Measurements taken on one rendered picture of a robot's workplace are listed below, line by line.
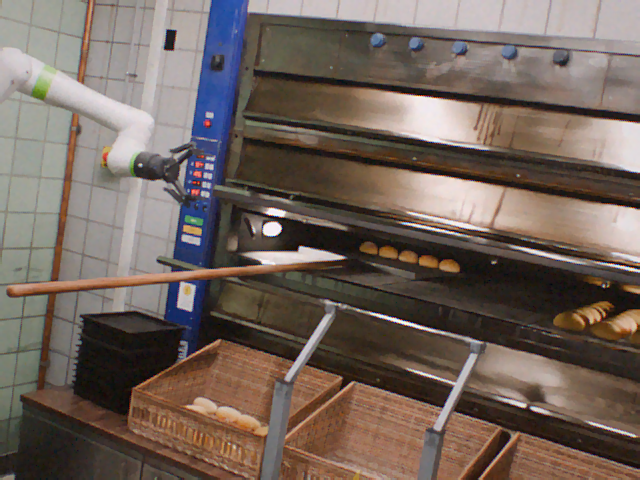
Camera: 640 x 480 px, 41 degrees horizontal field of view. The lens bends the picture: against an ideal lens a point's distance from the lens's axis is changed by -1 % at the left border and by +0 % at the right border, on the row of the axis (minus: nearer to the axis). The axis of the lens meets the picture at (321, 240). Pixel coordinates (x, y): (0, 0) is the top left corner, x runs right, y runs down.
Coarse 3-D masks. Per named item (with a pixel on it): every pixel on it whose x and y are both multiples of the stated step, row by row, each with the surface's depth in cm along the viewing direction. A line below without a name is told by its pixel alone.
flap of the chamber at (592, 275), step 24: (216, 192) 317; (288, 216) 316; (312, 216) 296; (336, 216) 292; (408, 240) 287; (432, 240) 274; (456, 240) 270; (504, 264) 280; (528, 264) 262; (552, 264) 255; (624, 288) 257
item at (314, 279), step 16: (240, 256) 330; (288, 272) 318; (304, 272) 316; (336, 288) 308; (352, 288) 305; (368, 288) 303; (400, 304) 296; (416, 304) 293; (432, 304) 291; (448, 320) 287; (464, 320) 284; (480, 320) 281; (496, 320) 279; (512, 336) 276; (528, 336) 273; (544, 336) 271; (560, 336) 269; (576, 352) 266; (592, 352) 263; (608, 352) 261; (624, 352) 259
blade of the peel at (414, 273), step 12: (300, 252) 371; (312, 252) 368; (324, 252) 365; (336, 252) 391; (360, 264) 357; (372, 264) 354; (384, 264) 376; (396, 264) 383; (408, 276) 346; (420, 276) 350; (432, 276) 362
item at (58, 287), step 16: (176, 272) 255; (192, 272) 261; (208, 272) 267; (224, 272) 274; (240, 272) 282; (256, 272) 291; (272, 272) 300; (16, 288) 201; (32, 288) 205; (48, 288) 210; (64, 288) 214; (80, 288) 219; (96, 288) 225; (112, 288) 231
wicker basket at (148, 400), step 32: (224, 352) 328; (256, 352) 322; (192, 384) 320; (224, 384) 325; (256, 384) 319; (320, 384) 307; (160, 416) 286; (192, 416) 279; (256, 416) 316; (288, 416) 277; (192, 448) 280; (224, 448) 273; (256, 448) 267
